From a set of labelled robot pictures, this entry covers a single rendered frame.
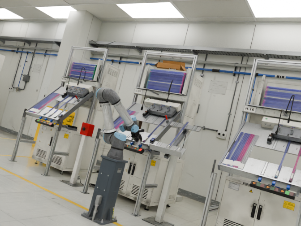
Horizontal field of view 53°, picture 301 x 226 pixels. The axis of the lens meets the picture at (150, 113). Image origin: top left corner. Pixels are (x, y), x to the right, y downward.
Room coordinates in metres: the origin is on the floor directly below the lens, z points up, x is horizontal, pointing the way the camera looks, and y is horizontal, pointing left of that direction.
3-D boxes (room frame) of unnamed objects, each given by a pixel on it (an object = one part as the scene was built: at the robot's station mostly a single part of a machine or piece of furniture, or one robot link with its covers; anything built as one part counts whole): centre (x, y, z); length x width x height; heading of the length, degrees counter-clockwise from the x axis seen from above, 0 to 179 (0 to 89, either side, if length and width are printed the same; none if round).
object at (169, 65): (4.02, -0.18, 1.82); 0.68 x 0.30 x 0.20; 57
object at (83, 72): (4.65, 1.08, 0.95); 1.35 x 0.82 x 1.90; 147
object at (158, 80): (3.71, -0.10, 1.52); 0.51 x 0.13 x 0.27; 57
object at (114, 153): (2.74, 0.22, 0.60); 0.15 x 0.15 x 0.10
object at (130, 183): (3.84, -0.12, 0.31); 0.70 x 0.65 x 0.62; 57
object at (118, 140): (2.74, 0.22, 0.72); 0.13 x 0.12 x 0.14; 39
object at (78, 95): (4.47, 1.18, 0.66); 1.01 x 0.73 x 1.31; 147
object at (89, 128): (3.84, 0.74, 0.39); 0.24 x 0.24 x 0.78; 57
